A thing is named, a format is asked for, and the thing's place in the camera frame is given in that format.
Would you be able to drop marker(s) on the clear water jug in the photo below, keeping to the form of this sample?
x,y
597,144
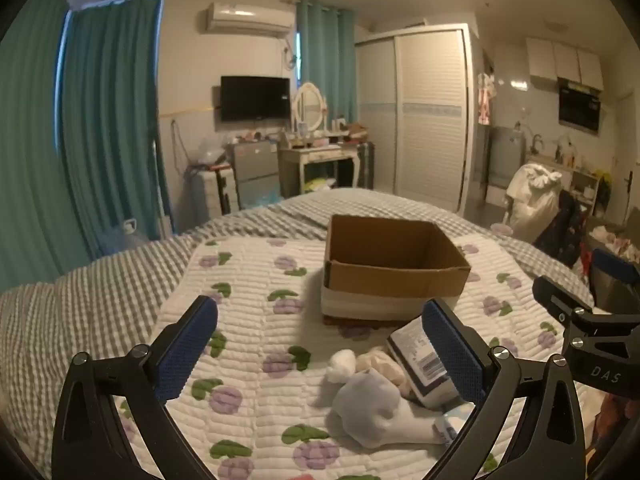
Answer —
x,y
122,240

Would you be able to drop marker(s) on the teal curtain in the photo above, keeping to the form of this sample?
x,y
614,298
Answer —
x,y
30,160
112,135
325,60

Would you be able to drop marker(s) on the small white shelf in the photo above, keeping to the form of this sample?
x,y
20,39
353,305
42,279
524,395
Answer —
x,y
585,187

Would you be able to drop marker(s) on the clear plastic bag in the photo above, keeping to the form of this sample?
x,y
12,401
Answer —
x,y
210,150

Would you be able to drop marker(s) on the white tissue packet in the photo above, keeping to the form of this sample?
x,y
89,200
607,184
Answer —
x,y
417,355

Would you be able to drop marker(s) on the white sliding wardrobe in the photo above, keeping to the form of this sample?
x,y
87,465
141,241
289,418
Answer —
x,y
430,120

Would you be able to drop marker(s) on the black range hood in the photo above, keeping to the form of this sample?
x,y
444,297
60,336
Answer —
x,y
580,107

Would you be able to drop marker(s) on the small silver fridge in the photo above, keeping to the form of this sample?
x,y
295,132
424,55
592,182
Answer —
x,y
255,172

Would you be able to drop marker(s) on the white air conditioner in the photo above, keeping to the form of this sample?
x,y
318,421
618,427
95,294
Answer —
x,y
247,19

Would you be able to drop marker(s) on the white fluffy sock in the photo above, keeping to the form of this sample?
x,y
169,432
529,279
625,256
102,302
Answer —
x,y
342,362

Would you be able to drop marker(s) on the small white blue packet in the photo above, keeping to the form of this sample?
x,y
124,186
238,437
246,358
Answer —
x,y
455,422

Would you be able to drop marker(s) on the white suitcase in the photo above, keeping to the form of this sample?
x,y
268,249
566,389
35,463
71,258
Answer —
x,y
210,192

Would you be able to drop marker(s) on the black wall television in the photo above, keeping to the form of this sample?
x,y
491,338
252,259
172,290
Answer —
x,y
255,99

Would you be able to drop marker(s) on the blue plastic bag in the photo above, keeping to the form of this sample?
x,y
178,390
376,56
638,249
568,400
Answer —
x,y
265,195

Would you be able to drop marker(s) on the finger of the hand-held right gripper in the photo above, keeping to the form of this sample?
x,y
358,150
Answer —
x,y
615,266
557,297

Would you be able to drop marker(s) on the white dressing table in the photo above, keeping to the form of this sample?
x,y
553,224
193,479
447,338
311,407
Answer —
x,y
315,157

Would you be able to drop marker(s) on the brown cardboard box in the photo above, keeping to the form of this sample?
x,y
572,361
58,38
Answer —
x,y
400,280

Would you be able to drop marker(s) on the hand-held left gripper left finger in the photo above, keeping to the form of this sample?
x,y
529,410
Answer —
x,y
187,347

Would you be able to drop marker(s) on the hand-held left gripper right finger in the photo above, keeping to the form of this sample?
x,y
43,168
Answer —
x,y
452,350

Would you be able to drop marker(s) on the pink bowl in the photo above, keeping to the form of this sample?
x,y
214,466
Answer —
x,y
501,229

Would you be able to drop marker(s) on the beige cloth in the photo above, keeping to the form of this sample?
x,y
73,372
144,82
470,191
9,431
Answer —
x,y
387,365

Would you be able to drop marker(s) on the white wall cabinets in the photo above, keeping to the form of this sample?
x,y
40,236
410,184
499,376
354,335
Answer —
x,y
562,62

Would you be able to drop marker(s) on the hanging pink clothes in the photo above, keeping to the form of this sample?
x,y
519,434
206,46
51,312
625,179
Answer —
x,y
485,100

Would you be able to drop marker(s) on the pile of light clothes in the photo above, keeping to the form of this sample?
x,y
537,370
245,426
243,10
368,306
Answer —
x,y
617,242

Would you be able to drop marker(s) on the oval white mirror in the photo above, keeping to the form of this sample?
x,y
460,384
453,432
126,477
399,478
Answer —
x,y
308,107

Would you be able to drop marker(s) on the floral white quilt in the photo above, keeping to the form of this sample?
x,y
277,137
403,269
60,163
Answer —
x,y
255,310

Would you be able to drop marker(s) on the grey sock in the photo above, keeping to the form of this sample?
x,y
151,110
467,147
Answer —
x,y
370,405

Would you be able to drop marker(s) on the white clothing bundle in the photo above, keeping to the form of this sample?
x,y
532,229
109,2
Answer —
x,y
532,200

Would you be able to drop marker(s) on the dark jacket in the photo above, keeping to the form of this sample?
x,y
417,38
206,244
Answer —
x,y
567,232

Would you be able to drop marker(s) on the grey washing machine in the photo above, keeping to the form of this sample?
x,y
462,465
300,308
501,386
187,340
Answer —
x,y
506,157

